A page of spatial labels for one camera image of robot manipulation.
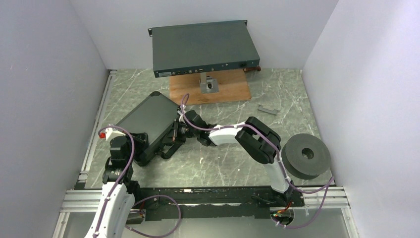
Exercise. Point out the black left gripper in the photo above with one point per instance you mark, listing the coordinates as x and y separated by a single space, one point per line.
140 140

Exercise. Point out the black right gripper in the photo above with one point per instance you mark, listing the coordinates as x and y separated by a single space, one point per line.
176 135

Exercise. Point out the black poker set case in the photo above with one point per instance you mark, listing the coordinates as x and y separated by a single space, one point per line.
154 116

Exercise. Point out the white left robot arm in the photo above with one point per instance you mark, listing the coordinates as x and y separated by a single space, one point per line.
118 190

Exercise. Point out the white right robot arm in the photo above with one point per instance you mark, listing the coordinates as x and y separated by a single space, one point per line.
256 138

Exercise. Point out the wooden board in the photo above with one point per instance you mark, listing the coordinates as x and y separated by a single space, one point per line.
232 86

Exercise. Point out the grey rack server unit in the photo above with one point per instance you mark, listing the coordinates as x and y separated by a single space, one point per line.
202 47

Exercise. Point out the large grey spool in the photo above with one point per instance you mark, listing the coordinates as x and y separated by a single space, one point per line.
305 156

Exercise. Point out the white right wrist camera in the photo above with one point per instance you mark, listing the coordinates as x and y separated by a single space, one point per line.
181 111

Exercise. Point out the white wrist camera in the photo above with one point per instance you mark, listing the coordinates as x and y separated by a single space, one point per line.
181 111
110 133

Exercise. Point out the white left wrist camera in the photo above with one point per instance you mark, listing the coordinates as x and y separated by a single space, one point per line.
110 133

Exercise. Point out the metal stand bracket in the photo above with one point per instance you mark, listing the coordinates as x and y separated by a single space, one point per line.
208 84

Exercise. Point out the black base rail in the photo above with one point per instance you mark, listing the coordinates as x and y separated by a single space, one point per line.
212 202

